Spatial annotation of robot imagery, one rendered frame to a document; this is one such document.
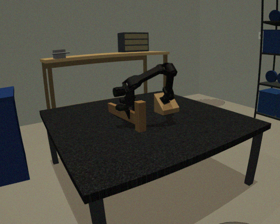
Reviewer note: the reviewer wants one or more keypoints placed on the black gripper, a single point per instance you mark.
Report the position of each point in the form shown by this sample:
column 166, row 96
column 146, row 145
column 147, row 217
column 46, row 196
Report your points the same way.
column 129, row 103

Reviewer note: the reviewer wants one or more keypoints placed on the wooden post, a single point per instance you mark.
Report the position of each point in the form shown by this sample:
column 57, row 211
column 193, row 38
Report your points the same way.
column 140, row 116

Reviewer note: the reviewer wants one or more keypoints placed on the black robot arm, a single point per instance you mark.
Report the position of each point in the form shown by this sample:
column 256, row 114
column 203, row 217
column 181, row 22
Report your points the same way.
column 135, row 81

